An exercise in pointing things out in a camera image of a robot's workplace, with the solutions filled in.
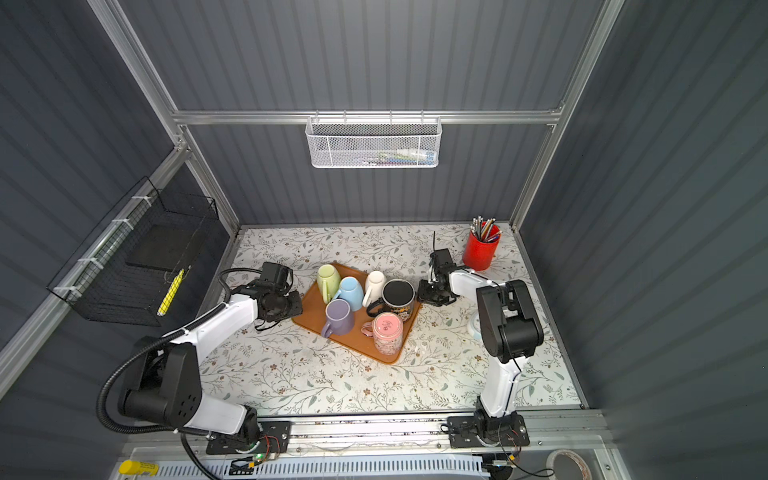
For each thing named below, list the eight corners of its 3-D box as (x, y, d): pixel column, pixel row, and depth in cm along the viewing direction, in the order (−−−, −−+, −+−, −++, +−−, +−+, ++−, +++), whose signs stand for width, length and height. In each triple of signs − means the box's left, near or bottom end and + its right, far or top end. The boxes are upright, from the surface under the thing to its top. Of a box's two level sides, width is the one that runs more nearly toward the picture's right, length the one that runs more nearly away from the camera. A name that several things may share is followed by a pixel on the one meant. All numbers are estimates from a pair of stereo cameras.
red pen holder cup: (465, 270, 109) (474, 243, 97) (461, 249, 115) (469, 222, 104) (493, 270, 109) (504, 243, 97) (487, 249, 115) (497, 222, 104)
